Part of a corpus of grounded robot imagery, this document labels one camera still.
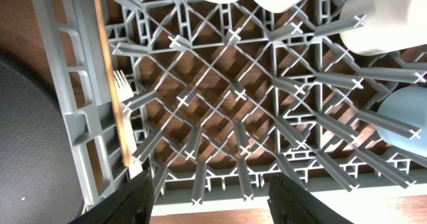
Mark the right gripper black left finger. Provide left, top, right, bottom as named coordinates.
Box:
left=69, top=171, right=154, bottom=224

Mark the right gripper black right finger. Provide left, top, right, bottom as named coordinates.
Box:
left=268, top=173, right=351, bottom=224

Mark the round black tray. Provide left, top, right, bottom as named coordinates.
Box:
left=1, top=56, right=83, bottom=223

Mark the white plastic fork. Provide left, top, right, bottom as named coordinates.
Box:
left=113, top=70, right=143, bottom=180

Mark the blue cup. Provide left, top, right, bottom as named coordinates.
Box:
left=376, top=86, right=426, bottom=157

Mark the wooden chopstick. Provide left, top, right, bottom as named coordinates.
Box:
left=93, top=0, right=131, bottom=167

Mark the white paper cup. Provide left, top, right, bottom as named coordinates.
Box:
left=340, top=0, right=426, bottom=56

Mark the grey dishwasher rack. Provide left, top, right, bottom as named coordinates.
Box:
left=32, top=0, right=426, bottom=216

